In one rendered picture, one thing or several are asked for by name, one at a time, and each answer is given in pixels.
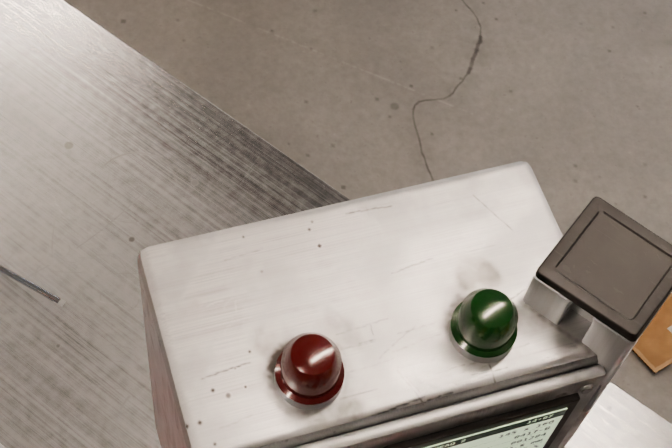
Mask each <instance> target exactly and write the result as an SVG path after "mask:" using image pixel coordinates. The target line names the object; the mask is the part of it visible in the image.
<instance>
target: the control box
mask: <svg viewBox="0 0 672 448"><path fill-rule="evenodd" d="M562 237H563V235H562V233H561V231H560V229H559V227H558V224H557V222H556V220H555V218H554V216H553V213H552V211H551V209H550V207H549V205H548V203H547V200H546V198H545V196H544V194H543V192H542V190H541V187H540V185H539V183H538V181H537V179H536V176H535V174H534V172H533V170H532V168H531V166H530V165H529V164H528V163H527V162H523V161H519V162H514V163H510V164H506V165H501V166H497V167H493V168H488V169H484V170H480V171H475V172H471V173H467V174H462V175H458V176H453V177H449V178H445V179H440V180H436V181H432V182H427V183H423V184H419V185H414V186H410V187H406V188H401V189H397V190H393V191H388V192H384V193H380V194H375V195H371V196H367V197H362V198H358V199H354V200H349V201H345V202H341V203H336V204H332V205H327V206H323V207H319V208H314V209H310V210H306V211H301V212H297V213H293V214H288V215H284V216H280V217H275V218H271V219H267V220H262V221H258V222H254V223H249V224H245V225H241V226H236V227H232V228H228V229H223V230H219V231H215V232H210V233H206V234H201V235H197V236H193V237H188V238H184V239H180V240H175V241H171V242H167V243H162V244H158V245H154V246H149V247H146V248H145V249H143V250H141V251H140V253H139V256H138V271H139V280H140V289H141V298H142V307H143V316H144V325H145V334H146V343H147V352H148V361H149V370H150V379H151V388H152V397H153V406H154V415H155V424H156V430H157V434H158V438H159V441H160V445H161V448H383V447H385V446H388V445H391V444H395V443H398V442H402V441H405V440H409V439H413V438H416V437H420V436H423V435H427V434H431V433H434V432H438V431H441V430H445V429H449V428H452V427H456V426H459V425H463V424H467V423H470V422H474V421H477V420H481V419H485V418H488V417H492V416H495V415H499V414H502V413H506V412H510V411H513V410H517V409H520V408H524V407H528V406H531V405H535V404H538V403H542V402H546V401H549V400H553V399H556V398H560V397H564V396H567V395H571V394H574V393H578V394H579V396H580V400H579V402H578V404H577V405H576V407H575V408H574V410H573V411H572V413H571V414H570V416H569V417H568V419H567V420H566V422H565V423H564V425H563V427H562V428H561V430H560V431H559V433H558V434H557V436H556V437H555V439H554V440H553V442H552V443H551V445H550V446H549V448H558V447H559V445H560V444H561V442H562V441H563V439H564V438H565V436H566V435H567V433H568V432H569V430H570V429H571V427H572V426H573V424H574V423H575V421H576V420H577V418H578V417H579V415H580V414H581V412H582V411H583V409H584V408H585V406H586V405H587V403H588V402H589V400H590V399H591V397H592V396H593V394H594V393H595V391H596V390H597V388H598V387H599V385H600V384H601V383H602V381H603V380H604V378H605V377H606V371H605V369H604V367H603V366H601V365H599V364H597V363H598V358H597V355H596V354H595V353H594V352H593V351H592V350H591V349H590V348H589V347H588V346H586V345H585V344H583V343H582V339H583V338H584V336H585V334H586V333H587V331H588V329H589V327H590V326H591V324H592V323H591V322H590V321H589V320H587V319H586V318H584V317H583V316H581V315H580V314H578V313H577V312H575V311H574V310H573V309H571V308H570V307H569V308H568V310H567V312H566V314H565V316H564V317H563V319H562V320H561V322H560V323H559V324H557V325H556V324H555V323H553V322H552V321H550V320H549V319H547V318H546V317H544V316H543V315H542V314H540V313H539V312H537V311H536V310H534V309H533V308H531V307H530V306H529V305H527V304H526V303H525V302H524V300H523V299H524V296H525V294H526V292H527V290H528V288H529V285H530V283H531V281H532V279H533V276H534V274H535V273H536V271H537V269H538V267H539V266H540V265H541V263H542V262H543V261H544V260H545V258H546V257H547V256H548V254H549V253H550V252H551V251H552V249H553V248H554V247H555V246H556V244H557V243H558V242H559V240H560V239H561V238H562ZM481 288H492V289H496V290H499V291H501V292H503V293H505V294H506V295H507V296H508V297H510V298H511V300H512V301H513V302H514V304H515V306H516V308H517V311H518V323H517V329H518V331H517V337H516V340H515V343H514V345H513V347H512V349H511V350H510V352H509V353H508V354H507V355H506V356H505V357H503V358H502V359H500V360H498V361H495V362H491V363H479V362H474V361H471V360H469V359H467V358H465V357H464V356H462V355H461V354H460V353H459V352H458V351H457V350H456V349H455V347H454V346H453V344H452V342H451V340H450V337H449V330H448V328H449V322H450V319H451V317H452V314H453V311H454V310H455V308H456V307H457V306H458V305H459V304H460V303H461V302H463V300H464V299H465V297H466V296H467V295H468V294H469V293H471V292H472V291H474V290H477V289H481ZM308 332H312V333H319V334H322V335H325V336H327V337H328V338H330V339H331V340H332V341H333V342H334V343H335V344H336V345H337V347H338V348H339V350H340V353H341V357H342V362H343V365H344V373H345V376H344V381H343V386H342V389H341V391H340V393H339V395H338V396H337V398H336V399H335V400H334V401H333V402H332V403H330V404H329V405H327V406H325V407H323V408H320V409H315V410H304V409H299V408H296V407H294V406H292V405H290V404H289V403H287V402H286V401H285V400H284V399H283V398H282V397H281V396H280V394H279V393H278V391H277V388H276V386H275V381H274V372H275V365H276V362H277V359H278V357H279V355H280V354H281V353H282V351H283V350H284V348H285V346H286V344H287V343H288V342H289V341H290V340H291V339H292V338H294V337H295V336H297V335H300V334H302V333H308ZM596 364H597V365H596Z"/></svg>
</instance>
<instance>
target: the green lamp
mask: <svg viewBox="0 0 672 448"><path fill-rule="evenodd" d="M517 323H518V311H517V308H516V306H515V304H514V302H513V301H512V300H511V298H510V297H508V296H507V295H506V294H505V293H503V292H501V291H499V290H496V289H492V288H481V289H477V290H474V291H472V292H471V293H469V294H468V295H467V296H466V297H465V299H464V300H463V302H461V303H460V304H459V305H458V306H457V307H456V308H455V310H454V311H453V314H452V317H451V319H450V322H449V328H448V330H449V337H450V340H451V342H452V344H453V346H454V347H455V349H456V350H457V351H458V352H459V353H460V354H461V355H462V356H464V357H465V358H467V359H469V360H471V361H474V362H479V363H491V362H495V361H498V360H500V359H502V358H503V357H505V356H506V355H507V354H508V353H509V352H510V350H511V349H512V347H513V345H514V343H515V340H516V337H517V331H518V329H517Z"/></svg>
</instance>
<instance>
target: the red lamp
mask: <svg viewBox="0 0 672 448"><path fill-rule="evenodd" d="M344 376H345V373H344V365H343V362H342V357H341V353H340V350H339V348H338V347H337V345H336V344H335V343H334V342H333V341H332V340H331V339H330V338H328V337H327V336H325V335H322V334H319V333H312V332H308V333H302V334H300V335H297V336H295V337H294V338H292V339H291V340H290V341H289V342H288V343H287V344H286V346H285V348H284V350H283V351H282V353H281V354H280V355H279V357H278V359H277V362H276V365H275V372H274V381H275V386H276V388H277V391H278V393H279V394H280V396H281V397H282V398H283V399H284V400H285V401H286V402H287V403H289V404H290V405H292V406H294V407H296V408H299V409H304V410H315V409H320V408H323V407H325V406H327V405H329V404H330V403H332V402H333V401H334V400H335V399H336V398H337V396H338V395H339V393H340V391H341V389H342V386H343V381H344Z"/></svg>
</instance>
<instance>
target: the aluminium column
mask: <svg viewBox="0 0 672 448"><path fill-rule="evenodd" d="M671 292H672V244H670V243H669V242H667V241H666V240H664V239H663V238H661V237H660V236H658V235H657V234H655V233H654V232H652V231H651V230H649V229H648V228H646V227H644V226H643V225H641V224H640V223H638V222H637V221H635V220H634V219H632V218H631V217H629V216H628V215H626V214H625V213H623V212H622V211H620V210H619V209H617V208H615V207H614V206H612V205H611V204H609V203H608V202H606V201H605V200H603V199H602V198H600V197H594V198H593V199H592V200H591V201H590V202H589V204H588V205H587V206H586V207H585V209H584V210H583V211H582V212H581V214H580V215H579V216H578V218H577V219H576V220H575V221H574V223H573V224H572V225H571V226H570V228H569V229H568V230H567V232H566V233H565V234H564V235H563V237H562V238H561V239H560V240H559V242H558V243H557V244H556V246H555V247H554V248H553V249H552V251H551V252H550V253H549V254H548V256H547V257H546V258H545V260H544V261H543V262H542V263H541V265H540V266H539V267H538V269H537V271H536V273H535V274H534V276H533V279H532V281H531V283H530V285H529V288H528V290H527V292H526V294H525V296H524V299H523V300H524V302H525V303H526V304H527V305H529V306H530V307H531V308H533V309H534V310H536V311H537V312H539V313H540V314H542V315H543V316H544V317H546V318H547V319H549V320H550V321H552V322H553V323H555V324H556V325H557V324H559V323H560V322H561V320H562V319H563V317H564V316H565V314H566V312H567V310H568V308H569V307H570V308H571V309H573V310H574V311H575V312H577V313H578V314H580V315H581V316H583V317H584V318H586V319H587V320H589V321H590V322H591V323H592V324H591V326H590V327H589V329H588V331H587V333H586V334H585V336H584V338H583V339H582V343H583V344H585V345H586V346H588V347H589V348H590V349H591V350H592V351H593V352H594V353H595V354H596V355H597V358H598V363H597V364H599V365H601V366H603V367H604V369H605V371H606V377H605V378H604V380H603V381H602V383H601V384H600V385H601V386H602V387H601V389H600V390H599V391H598V393H597V394H596V396H595V397H594V399H593V400H592V401H591V403H590V404H589V405H588V404H587V405H586V406H585V408H584V409H583V411H582V412H581V414H580V415H579V417H578V418H577V420H576V421H575V423H574V424H573V426H572V427H571V429H570V430H569V432H568V433H567V435H566V436H565V438H564V439H563V441H562V442H561V444H560V445H559V447H558V448H565V447H566V445H567V444H568V442H569V441H570V439H571V437H572V436H573V435H574V433H575V432H576V430H577V429H578V427H579V426H580V425H581V423H582V422H583V420H584V419H585V417H586V416H587V415H588V413H589V412H590V410H591V409H592V407H593V406H594V404H595V403H596V401H597V400H598V398H599V397H600V396H601V394H602V393H603V391H604V390H605V388H606V387H607V385H608V384H609V382H610V381H611V379H612V378H613V377H614V375H615V374H616V372H617V371H618V369H619V368H620V366H621V365H622V363H623V362H624V360H625V359H626V358H627V356H628V355H629V353H630V352H631V350H632V349H633V347H634V346H635V344H636V343H637V341H638V339H639V337H640V336H641V335H642V334H643V332H644V331H645V329H646V328H647V326H648V325H649V324H650V322H651V321H652V319H653V318H654V317H655V315H656V314H657V312H658V311H659V309H660V308H661V306H662V305H663V303H664V302H665V301H666V299H667V298H668V296H669V295H670V293H671ZM597 364H596V365H597Z"/></svg>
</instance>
